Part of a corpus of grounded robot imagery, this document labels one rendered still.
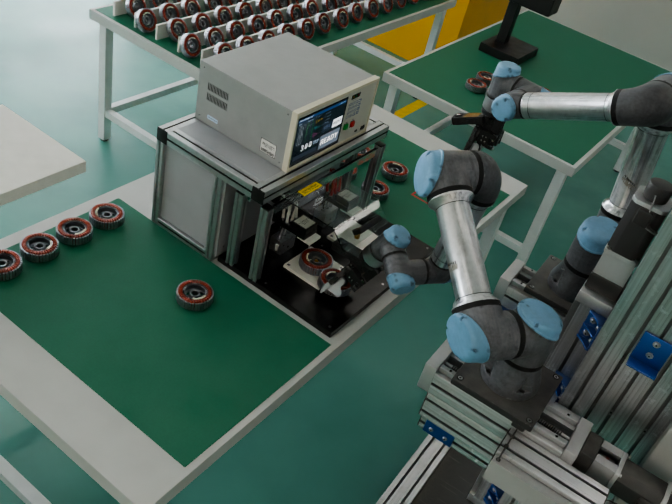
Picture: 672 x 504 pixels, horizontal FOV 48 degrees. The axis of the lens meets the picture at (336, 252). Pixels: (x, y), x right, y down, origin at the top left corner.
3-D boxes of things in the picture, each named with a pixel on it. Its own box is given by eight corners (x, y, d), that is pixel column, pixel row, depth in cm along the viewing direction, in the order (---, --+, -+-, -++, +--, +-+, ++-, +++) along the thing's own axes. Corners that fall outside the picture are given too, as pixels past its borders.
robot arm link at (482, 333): (531, 352, 171) (477, 141, 188) (474, 358, 165) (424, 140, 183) (504, 365, 181) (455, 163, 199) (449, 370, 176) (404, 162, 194)
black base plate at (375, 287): (432, 253, 274) (434, 248, 273) (329, 338, 229) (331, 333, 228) (331, 192, 291) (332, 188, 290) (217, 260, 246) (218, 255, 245)
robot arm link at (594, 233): (558, 259, 218) (576, 222, 210) (578, 242, 227) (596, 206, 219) (594, 281, 213) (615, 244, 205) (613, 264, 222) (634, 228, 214)
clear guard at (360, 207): (388, 222, 238) (392, 207, 234) (344, 253, 221) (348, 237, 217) (308, 175, 250) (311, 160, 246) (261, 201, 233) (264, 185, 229)
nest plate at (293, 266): (345, 270, 252) (346, 268, 251) (318, 290, 242) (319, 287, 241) (310, 248, 258) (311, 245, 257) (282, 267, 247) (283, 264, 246)
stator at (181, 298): (169, 291, 230) (170, 282, 228) (203, 283, 236) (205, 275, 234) (184, 315, 223) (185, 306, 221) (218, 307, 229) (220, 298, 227)
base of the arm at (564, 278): (602, 288, 229) (616, 263, 223) (587, 312, 218) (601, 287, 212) (557, 264, 234) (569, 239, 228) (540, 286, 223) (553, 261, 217)
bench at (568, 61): (627, 171, 525) (678, 74, 480) (518, 287, 395) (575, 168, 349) (491, 104, 565) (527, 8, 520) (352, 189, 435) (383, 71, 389)
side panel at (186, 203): (216, 257, 247) (228, 176, 228) (210, 261, 245) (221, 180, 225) (157, 217, 257) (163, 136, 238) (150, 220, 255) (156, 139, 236)
